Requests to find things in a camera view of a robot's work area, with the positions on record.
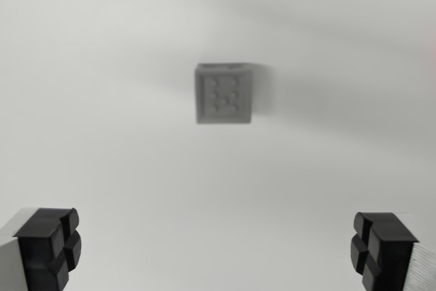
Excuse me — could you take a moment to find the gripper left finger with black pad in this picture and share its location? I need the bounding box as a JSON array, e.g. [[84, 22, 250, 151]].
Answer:
[[0, 206, 83, 291]]

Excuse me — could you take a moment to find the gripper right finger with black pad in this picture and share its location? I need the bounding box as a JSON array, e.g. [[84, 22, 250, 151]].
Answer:
[[349, 211, 436, 291]]

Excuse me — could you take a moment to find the grey embossed cube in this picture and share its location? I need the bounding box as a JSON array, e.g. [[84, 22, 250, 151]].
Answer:
[[195, 62, 253, 125]]

